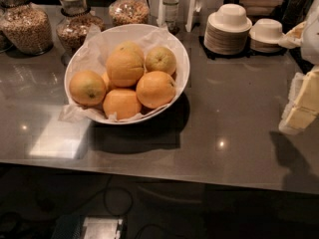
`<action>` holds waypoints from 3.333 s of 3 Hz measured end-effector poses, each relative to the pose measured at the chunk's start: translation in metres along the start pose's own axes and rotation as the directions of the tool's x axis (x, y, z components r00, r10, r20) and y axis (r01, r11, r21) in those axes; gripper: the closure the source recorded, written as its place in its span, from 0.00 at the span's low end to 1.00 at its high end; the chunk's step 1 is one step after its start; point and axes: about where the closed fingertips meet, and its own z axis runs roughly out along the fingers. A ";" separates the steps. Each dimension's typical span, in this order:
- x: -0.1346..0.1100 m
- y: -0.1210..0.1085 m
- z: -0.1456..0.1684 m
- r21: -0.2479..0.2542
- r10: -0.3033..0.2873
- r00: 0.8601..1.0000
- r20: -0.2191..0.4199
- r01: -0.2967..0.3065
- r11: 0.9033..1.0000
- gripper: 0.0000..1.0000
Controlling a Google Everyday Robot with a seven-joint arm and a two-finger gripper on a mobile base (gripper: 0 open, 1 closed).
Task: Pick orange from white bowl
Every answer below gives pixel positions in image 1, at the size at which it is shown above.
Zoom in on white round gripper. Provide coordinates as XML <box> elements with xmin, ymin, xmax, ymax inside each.
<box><xmin>278</xmin><ymin>0</ymin><xmax>319</xmax><ymax>134</ymax></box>

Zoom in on small hidden orange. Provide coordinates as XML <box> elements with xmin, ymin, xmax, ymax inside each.
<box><xmin>102</xmin><ymin>72</ymin><xmax>116</xmax><ymax>92</ymax></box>

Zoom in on white paper bowl liner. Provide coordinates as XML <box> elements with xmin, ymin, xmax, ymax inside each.
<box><xmin>59</xmin><ymin>24</ymin><xmax>185</xmax><ymax>123</ymax></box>

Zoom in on black tray under bowls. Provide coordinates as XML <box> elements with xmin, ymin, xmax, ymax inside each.
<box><xmin>198</xmin><ymin>36</ymin><xmax>287</xmax><ymax>60</ymax></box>

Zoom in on short stack paper bowls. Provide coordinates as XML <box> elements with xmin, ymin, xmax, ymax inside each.
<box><xmin>249</xmin><ymin>18</ymin><xmax>283</xmax><ymax>53</ymax></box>

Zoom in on white stand posts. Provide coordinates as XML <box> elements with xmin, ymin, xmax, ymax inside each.
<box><xmin>149</xmin><ymin>0</ymin><xmax>223</xmax><ymax>32</ymax></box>

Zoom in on small glass bottle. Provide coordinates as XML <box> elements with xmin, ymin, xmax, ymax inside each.
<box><xmin>161</xmin><ymin>0</ymin><xmax>179</xmax><ymax>34</ymax></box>

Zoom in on right glass muesli jar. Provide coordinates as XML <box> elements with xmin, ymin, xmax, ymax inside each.
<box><xmin>109</xmin><ymin>0</ymin><xmax>150</xmax><ymax>26</ymax></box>

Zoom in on grey box on floor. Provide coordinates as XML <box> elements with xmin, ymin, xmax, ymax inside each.
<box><xmin>51</xmin><ymin>214</ymin><xmax>128</xmax><ymax>239</ymax></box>

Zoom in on middle glass granola jar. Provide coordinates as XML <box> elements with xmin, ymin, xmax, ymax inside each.
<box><xmin>56</xmin><ymin>0</ymin><xmax>106</xmax><ymax>56</ymax></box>

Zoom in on large glass cereal jar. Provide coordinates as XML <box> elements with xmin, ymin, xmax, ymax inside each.
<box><xmin>0</xmin><ymin>0</ymin><xmax>53</xmax><ymax>56</ymax></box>

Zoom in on glass jar at left edge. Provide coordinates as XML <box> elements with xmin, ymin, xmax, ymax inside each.
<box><xmin>0</xmin><ymin>8</ymin><xmax>13</xmax><ymax>53</ymax></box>

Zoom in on black cable on floor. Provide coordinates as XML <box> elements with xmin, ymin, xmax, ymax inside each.
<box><xmin>0</xmin><ymin>174</ymin><xmax>207</xmax><ymax>239</ymax></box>

